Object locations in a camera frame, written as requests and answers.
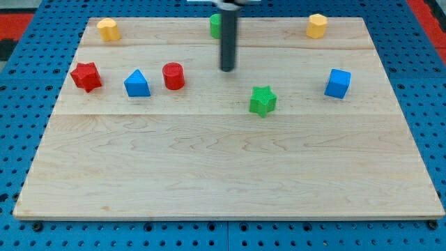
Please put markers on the yellow heart block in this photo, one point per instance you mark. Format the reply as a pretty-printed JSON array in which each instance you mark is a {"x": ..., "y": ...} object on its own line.
[{"x": 108, "y": 29}]

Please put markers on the green cylinder block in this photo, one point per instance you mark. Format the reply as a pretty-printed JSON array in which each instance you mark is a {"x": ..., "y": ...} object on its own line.
[{"x": 215, "y": 25}]

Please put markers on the green star block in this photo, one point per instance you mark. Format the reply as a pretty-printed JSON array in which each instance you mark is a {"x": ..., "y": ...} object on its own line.
[{"x": 262, "y": 101}]

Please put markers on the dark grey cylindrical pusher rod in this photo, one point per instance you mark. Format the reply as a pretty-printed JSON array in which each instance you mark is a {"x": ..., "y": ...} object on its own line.
[{"x": 228, "y": 35}]

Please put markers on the blue cube block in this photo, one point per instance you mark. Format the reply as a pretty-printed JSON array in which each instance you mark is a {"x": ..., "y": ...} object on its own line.
[{"x": 338, "y": 83}]

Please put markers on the blue triangle block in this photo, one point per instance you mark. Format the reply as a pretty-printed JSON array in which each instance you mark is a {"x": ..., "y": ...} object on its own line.
[{"x": 136, "y": 85}]

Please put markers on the yellow hexagon block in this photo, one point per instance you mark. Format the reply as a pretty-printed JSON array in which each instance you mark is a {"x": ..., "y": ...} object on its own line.
[{"x": 316, "y": 26}]

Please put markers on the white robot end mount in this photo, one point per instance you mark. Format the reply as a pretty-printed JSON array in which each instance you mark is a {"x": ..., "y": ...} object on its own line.
[{"x": 236, "y": 2}]

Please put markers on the red star block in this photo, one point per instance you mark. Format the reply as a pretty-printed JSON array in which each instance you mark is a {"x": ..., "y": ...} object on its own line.
[{"x": 86, "y": 76}]

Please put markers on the red cylinder block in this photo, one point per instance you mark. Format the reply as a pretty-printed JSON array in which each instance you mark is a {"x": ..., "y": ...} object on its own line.
[{"x": 173, "y": 76}]

